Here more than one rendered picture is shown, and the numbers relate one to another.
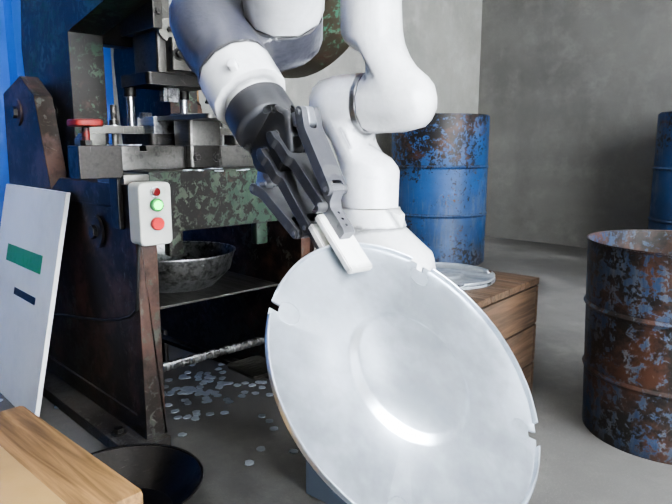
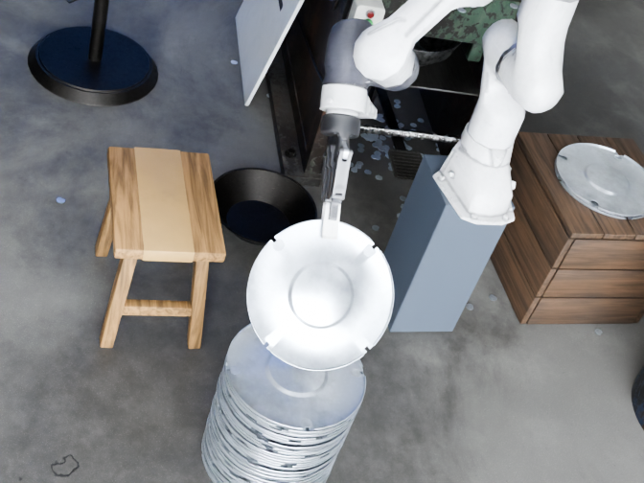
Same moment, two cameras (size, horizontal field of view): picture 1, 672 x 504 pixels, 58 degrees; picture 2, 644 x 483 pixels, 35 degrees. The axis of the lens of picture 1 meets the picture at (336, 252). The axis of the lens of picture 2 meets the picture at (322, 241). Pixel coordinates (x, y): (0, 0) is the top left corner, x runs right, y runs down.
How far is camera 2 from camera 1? 1.53 m
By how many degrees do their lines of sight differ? 38
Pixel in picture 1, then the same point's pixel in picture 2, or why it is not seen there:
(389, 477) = (276, 327)
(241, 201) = (465, 22)
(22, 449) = (192, 192)
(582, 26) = not seen: outside the picture
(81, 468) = (209, 222)
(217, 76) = (324, 98)
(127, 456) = (280, 182)
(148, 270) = not seen: hidden behind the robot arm
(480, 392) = (354, 318)
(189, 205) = not seen: hidden behind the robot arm
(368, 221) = (471, 150)
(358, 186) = (477, 122)
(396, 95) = (518, 85)
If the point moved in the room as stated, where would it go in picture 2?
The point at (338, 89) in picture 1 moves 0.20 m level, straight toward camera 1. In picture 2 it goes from (498, 45) to (452, 76)
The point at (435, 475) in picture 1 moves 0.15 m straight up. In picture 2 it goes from (298, 336) to (317, 283)
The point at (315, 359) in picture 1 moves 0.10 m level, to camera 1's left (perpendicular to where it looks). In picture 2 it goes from (277, 269) to (237, 241)
